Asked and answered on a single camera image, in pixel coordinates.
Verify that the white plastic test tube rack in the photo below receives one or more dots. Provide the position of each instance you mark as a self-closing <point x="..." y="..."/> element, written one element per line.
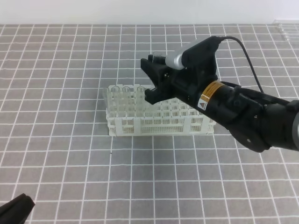
<point x="168" y="117"/>

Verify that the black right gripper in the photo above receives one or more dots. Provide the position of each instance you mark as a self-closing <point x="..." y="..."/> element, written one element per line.
<point x="186" y="84"/>

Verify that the clear glass test tube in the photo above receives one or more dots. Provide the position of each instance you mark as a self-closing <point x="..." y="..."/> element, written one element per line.
<point x="156" y="57"/>

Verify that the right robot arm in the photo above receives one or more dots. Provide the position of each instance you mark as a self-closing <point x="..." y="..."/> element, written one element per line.
<point x="255" y="119"/>

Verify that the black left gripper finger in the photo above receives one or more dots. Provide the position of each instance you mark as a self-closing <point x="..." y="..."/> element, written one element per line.
<point x="17" y="210"/>

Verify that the spare glass test tubes pile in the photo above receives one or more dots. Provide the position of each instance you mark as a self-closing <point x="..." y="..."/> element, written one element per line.
<point x="289" y="29"/>

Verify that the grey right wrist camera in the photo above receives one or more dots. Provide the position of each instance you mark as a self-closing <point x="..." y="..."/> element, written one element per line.
<point x="174" y="58"/>

